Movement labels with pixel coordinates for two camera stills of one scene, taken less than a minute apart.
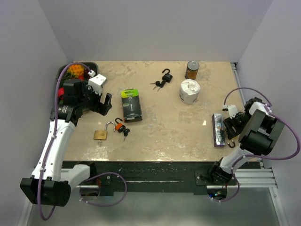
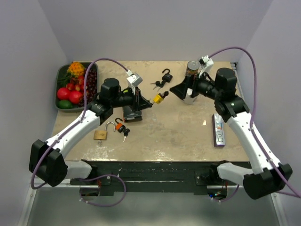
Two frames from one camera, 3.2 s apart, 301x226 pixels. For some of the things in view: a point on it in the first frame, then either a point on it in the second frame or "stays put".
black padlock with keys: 167,77 stays put
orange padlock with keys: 121,128 stays put
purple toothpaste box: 218,130 stays put
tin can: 192,69 stays put
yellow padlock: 232,147 to 159,98
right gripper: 229,123 to 189,82
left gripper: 102,108 to 140,103
